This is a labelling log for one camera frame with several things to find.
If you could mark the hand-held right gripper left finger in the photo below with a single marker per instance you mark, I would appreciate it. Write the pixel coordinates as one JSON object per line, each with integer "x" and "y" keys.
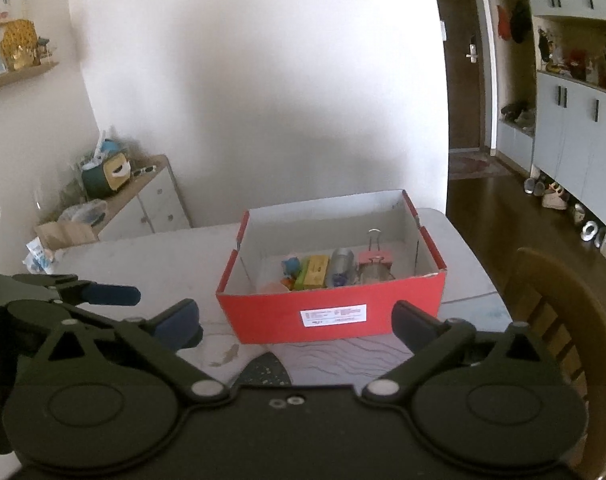
{"x": 180, "y": 327}

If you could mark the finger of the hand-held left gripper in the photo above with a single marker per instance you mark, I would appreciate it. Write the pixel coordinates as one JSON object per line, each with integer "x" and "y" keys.
{"x": 33, "y": 315}
{"x": 110, "y": 295}

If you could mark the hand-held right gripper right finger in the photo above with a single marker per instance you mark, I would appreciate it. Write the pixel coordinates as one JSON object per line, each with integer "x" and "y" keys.
{"x": 415, "y": 327}

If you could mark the pink binder clip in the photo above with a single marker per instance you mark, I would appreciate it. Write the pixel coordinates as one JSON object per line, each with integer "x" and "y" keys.
{"x": 375, "y": 261}

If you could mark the red cardboard box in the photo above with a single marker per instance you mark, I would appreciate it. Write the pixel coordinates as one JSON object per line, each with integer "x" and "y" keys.
{"x": 263, "y": 317}

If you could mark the silver metal can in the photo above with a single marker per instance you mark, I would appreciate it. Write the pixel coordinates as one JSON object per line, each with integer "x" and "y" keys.
{"x": 342, "y": 266}

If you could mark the green block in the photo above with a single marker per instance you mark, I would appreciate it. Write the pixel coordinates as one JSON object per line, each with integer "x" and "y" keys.
{"x": 303, "y": 278}

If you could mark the orange toy figure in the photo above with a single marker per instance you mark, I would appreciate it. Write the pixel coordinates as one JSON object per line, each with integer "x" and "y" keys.
{"x": 289, "y": 266}

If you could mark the blue and white packet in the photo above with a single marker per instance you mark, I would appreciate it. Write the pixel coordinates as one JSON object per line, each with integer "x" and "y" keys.
{"x": 40, "y": 257}

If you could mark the brown paper bag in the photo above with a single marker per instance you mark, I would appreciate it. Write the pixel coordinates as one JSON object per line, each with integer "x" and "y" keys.
{"x": 65, "y": 235}

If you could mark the clear plastic bag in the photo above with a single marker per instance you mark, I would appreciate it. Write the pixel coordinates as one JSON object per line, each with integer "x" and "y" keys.
{"x": 85, "y": 211}

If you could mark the white drawer chest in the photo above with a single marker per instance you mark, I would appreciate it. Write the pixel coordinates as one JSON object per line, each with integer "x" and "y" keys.
{"x": 153, "y": 205}

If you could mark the small yellow box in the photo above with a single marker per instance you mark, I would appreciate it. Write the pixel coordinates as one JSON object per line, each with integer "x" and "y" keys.
{"x": 314, "y": 272}

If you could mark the teal and yellow tissue box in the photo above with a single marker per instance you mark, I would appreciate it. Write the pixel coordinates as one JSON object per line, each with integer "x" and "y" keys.
{"x": 103, "y": 175}

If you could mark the white sunglasses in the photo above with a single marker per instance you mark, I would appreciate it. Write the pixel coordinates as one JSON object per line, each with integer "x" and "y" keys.
{"x": 144, "y": 170}

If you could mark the wooden chair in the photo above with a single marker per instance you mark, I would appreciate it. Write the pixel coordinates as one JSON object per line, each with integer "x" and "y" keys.
{"x": 548, "y": 280}

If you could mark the patterned door rug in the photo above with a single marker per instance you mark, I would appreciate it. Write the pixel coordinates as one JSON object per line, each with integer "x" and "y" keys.
{"x": 475, "y": 166}

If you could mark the grey slippers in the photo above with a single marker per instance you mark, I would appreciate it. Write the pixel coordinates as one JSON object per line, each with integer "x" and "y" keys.
{"x": 534, "y": 187}

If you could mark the beige shoe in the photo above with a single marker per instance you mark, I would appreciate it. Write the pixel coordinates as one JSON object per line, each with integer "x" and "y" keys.
{"x": 555, "y": 199}

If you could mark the white patterned shoe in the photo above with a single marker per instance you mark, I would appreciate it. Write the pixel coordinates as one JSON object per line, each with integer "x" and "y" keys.
{"x": 578, "y": 214}

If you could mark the yellow ornament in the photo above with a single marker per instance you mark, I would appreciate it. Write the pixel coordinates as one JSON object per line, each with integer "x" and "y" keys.
{"x": 18, "y": 42}

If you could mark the brown door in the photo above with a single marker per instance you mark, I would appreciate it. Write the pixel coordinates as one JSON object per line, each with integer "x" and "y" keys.
{"x": 463, "y": 110}

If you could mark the grey shoes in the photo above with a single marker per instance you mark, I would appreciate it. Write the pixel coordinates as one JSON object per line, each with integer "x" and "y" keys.
{"x": 526, "y": 120}

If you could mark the dark shoes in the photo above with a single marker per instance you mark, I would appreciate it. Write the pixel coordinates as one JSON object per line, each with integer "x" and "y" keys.
{"x": 514, "y": 110}

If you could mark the red ornament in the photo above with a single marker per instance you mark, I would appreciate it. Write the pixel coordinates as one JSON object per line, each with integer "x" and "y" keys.
{"x": 578, "y": 62}

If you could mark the red hanging garment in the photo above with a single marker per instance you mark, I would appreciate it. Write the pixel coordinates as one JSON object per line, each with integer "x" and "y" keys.
{"x": 504, "y": 22}

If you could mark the black hanging garment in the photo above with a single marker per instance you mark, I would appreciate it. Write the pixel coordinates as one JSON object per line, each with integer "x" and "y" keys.
{"x": 520, "y": 22}

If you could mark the wooden wall shelf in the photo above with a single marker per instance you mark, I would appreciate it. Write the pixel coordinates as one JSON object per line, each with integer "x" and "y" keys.
{"x": 28, "y": 74}

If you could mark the white wall cabinet unit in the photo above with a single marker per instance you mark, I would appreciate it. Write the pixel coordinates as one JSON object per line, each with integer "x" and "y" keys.
{"x": 573, "y": 150}

